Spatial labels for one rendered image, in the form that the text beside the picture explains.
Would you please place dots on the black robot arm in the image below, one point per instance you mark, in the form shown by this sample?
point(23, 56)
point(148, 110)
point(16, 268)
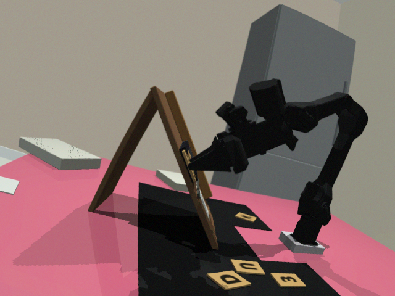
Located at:
point(281, 119)

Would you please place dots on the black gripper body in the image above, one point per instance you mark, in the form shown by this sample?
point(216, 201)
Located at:
point(238, 150)

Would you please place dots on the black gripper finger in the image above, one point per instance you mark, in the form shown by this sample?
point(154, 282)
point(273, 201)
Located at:
point(205, 151)
point(214, 160)

